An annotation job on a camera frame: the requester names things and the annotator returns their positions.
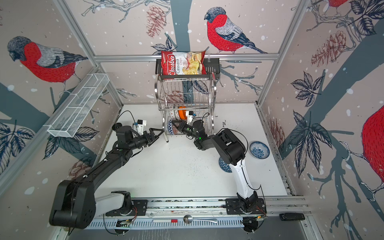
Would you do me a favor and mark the metal spoon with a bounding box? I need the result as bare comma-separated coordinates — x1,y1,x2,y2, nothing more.
183,215,218,224

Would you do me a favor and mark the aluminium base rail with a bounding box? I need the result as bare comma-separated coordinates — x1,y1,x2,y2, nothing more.
87,196,311,232

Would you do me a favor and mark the red cassava chips bag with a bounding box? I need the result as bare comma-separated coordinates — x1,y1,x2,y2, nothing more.
161,51,207,76

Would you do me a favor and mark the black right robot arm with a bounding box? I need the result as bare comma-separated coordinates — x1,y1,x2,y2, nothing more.
171,120,259,214

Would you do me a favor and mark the blue white floral bowl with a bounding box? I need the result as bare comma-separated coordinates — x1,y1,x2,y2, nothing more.
250,141,270,160

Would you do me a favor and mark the dark blue geometric bowl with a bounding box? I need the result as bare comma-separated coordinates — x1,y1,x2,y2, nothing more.
218,157,232,173

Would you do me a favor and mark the white lattice pattern bowl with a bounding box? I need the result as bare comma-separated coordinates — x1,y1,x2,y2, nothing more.
171,110,180,120

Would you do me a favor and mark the black remote device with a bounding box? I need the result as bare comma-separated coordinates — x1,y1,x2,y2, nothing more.
280,213,305,221

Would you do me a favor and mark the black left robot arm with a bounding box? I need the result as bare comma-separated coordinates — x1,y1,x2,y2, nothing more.
49,126,164,229

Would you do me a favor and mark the salt grinder with black cap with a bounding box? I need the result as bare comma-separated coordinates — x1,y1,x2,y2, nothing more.
112,123,123,132

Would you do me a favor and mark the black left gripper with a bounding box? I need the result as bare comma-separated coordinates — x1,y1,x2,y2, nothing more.
128,128,164,151

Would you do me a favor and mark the steel wire dish rack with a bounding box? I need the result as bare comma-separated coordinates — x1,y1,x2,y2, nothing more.
155,73,217,139

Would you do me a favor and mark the red patterned ceramic bowl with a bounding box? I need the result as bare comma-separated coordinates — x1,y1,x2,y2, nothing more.
167,120,179,135

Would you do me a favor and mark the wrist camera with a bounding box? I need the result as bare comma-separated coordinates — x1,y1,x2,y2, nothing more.
135,120,147,135
186,111,195,125

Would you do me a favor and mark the orange plastic bowl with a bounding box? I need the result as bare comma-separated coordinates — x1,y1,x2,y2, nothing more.
178,106,187,120

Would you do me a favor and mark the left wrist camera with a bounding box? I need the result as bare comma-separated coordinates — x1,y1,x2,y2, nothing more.
135,120,147,135

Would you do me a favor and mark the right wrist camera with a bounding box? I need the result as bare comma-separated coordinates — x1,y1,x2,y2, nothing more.
186,111,195,125

